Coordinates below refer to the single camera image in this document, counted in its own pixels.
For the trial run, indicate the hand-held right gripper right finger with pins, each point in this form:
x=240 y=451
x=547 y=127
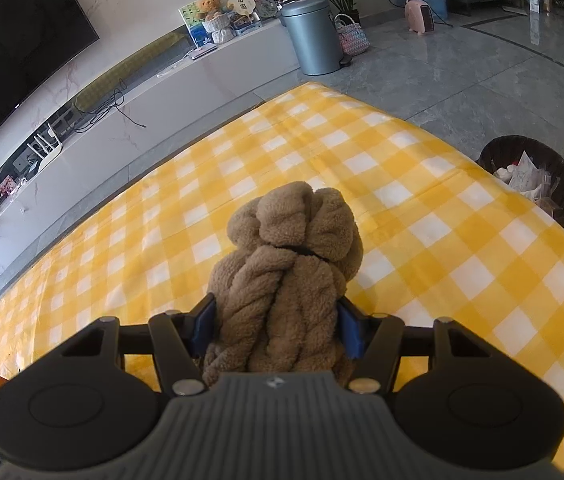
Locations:
x=352 y=332

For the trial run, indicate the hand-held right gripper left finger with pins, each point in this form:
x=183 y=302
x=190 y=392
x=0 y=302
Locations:
x=204 y=327

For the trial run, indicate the yellow checkered tablecloth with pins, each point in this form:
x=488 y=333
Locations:
x=412 y=185

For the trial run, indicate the white marble television cabinet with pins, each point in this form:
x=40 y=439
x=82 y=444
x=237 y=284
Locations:
x=161 y=105

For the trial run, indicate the white router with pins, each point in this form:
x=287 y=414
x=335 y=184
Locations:
x=49 y=149

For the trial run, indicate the pink photo card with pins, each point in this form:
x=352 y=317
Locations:
x=6 y=186

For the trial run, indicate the flat book on cabinet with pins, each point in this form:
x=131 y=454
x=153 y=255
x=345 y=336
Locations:
x=203 y=51

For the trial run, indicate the woven basket bag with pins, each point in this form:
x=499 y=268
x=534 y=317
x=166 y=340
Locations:
x=353 y=37

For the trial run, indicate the grey metal trash can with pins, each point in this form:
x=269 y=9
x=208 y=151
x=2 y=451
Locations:
x=312 y=40

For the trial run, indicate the green picture board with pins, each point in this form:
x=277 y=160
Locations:
x=189 y=17

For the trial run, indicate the brown teddy bear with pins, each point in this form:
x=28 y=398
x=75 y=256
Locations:
x=210 y=7

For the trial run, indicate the pink space heater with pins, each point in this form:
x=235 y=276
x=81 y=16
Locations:
x=420 y=17

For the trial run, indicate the round paper fan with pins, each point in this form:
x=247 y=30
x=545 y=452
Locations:
x=239 y=4

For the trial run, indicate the decorative plate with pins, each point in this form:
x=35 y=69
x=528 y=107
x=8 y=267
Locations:
x=267 y=5

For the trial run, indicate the black wall television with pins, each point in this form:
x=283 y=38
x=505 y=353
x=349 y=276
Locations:
x=11 y=50

